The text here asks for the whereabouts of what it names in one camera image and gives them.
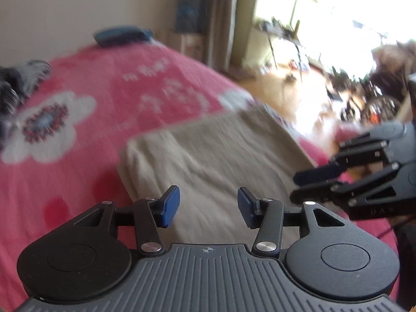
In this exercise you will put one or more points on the folding table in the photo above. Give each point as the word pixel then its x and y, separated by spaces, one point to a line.
pixel 282 39

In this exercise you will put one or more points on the folded blue clothes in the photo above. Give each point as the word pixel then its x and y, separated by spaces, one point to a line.
pixel 122 35

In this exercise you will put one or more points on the pink floral blanket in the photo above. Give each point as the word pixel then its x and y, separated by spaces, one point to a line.
pixel 113 104

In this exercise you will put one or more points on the grey curtain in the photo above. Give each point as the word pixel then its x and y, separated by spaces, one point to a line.
pixel 222 22

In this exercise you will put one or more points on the white water dispenser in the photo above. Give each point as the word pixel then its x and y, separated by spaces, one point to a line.
pixel 191 47

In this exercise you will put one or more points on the pink plastic bag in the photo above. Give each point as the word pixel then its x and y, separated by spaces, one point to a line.
pixel 347 135

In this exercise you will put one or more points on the beige pants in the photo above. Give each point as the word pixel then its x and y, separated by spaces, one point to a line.
pixel 211 169

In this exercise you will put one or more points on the green bottle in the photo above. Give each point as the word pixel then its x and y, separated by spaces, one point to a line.
pixel 296 27

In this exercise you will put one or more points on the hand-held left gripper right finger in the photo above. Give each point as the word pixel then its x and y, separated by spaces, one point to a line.
pixel 246 206

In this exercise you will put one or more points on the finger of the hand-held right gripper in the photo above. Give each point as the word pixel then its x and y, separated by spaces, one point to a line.
pixel 321 195
pixel 317 175

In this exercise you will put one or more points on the plaid shirt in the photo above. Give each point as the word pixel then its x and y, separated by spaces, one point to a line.
pixel 8 104

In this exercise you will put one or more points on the pale yellow cabinet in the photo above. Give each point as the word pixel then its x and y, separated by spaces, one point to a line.
pixel 245 32

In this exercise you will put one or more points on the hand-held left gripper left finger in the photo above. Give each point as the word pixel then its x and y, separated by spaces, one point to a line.
pixel 170 206

